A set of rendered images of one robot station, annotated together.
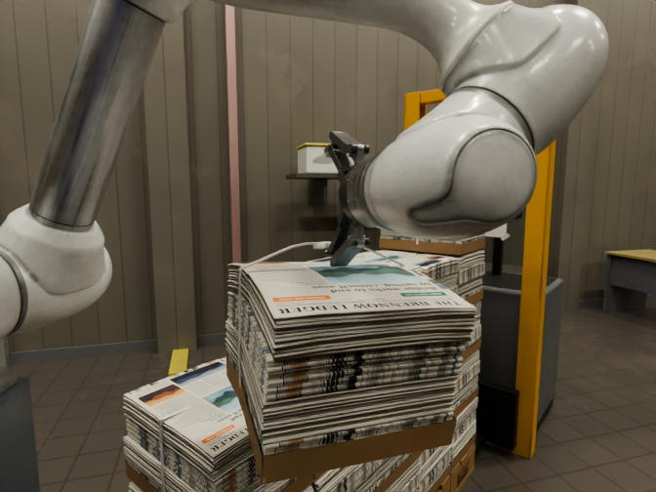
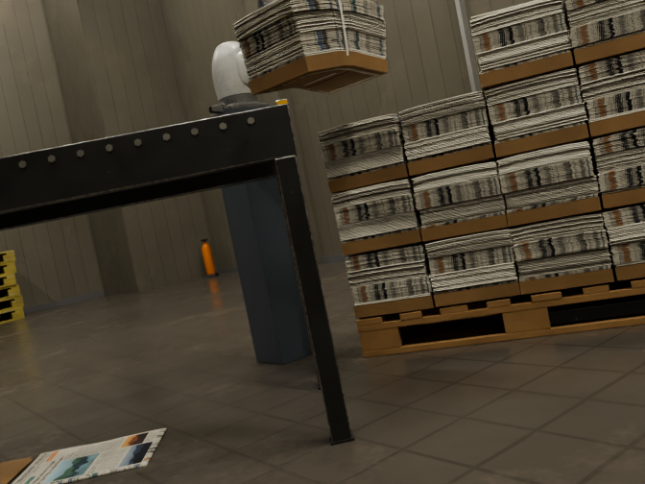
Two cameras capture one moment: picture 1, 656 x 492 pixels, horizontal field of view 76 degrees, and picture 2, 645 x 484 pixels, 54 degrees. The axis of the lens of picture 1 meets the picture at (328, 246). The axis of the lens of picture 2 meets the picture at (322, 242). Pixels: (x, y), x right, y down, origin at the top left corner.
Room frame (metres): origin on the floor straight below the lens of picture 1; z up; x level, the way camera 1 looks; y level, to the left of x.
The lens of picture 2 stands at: (-0.11, -1.89, 0.53)
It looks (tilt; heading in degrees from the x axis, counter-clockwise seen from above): 2 degrees down; 70
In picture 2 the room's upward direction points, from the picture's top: 11 degrees counter-clockwise
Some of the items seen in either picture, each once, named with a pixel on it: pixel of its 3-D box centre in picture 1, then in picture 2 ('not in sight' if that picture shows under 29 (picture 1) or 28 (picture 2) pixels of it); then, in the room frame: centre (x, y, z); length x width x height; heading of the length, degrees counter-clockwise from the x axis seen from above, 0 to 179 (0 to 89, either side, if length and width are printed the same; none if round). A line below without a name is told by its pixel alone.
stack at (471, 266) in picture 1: (429, 338); not in sight; (1.86, -0.46, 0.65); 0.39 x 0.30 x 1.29; 51
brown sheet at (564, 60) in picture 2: not in sight; (524, 79); (1.40, -0.09, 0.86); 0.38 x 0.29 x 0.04; 52
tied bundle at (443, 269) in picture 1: (397, 285); (611, 30); (1.63, -0.28, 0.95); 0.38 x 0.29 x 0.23; 50
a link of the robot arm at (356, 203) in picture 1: (388, 191); not in sight; (0.49, -0.07, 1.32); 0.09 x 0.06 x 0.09; 109
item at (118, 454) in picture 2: not in sight; (89, 459); (-0.21, -0.03, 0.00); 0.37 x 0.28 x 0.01; 163
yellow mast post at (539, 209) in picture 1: (534, 273); not in sight; (1.99, -1.00, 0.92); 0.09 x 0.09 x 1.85; 51
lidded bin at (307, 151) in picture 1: (325, 160); not in sight; (3.44, 0.02, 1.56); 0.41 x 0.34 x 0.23; 106
